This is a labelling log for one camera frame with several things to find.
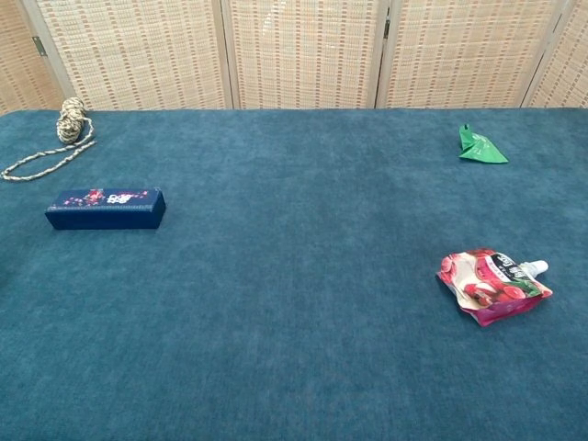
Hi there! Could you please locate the blue glasses case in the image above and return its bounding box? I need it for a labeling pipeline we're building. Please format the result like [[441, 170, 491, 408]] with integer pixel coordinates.
[[44, 187, 165, 232]]

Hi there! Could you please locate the woven bamboo screen panel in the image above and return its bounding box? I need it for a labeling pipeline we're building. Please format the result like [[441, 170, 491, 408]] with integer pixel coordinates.
[[523, 0, 588, 109], [0, 0, 63, 116], [376, 0, 571, 110], [17, 0, 240, 111], [220, 0, 391, 110]]

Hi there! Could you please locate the green crumpled snack packet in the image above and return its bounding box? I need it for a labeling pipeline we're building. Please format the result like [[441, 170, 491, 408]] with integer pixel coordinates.
[[458, 122, 510, 164]]

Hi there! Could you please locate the red spouted drink pouch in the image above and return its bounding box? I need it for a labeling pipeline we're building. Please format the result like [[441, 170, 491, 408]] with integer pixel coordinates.
[[435, 248, 555, 327]]

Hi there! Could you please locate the beige braided rope bundle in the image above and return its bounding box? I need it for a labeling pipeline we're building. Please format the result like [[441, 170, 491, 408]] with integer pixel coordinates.
[[0, 96, 97, 182]]

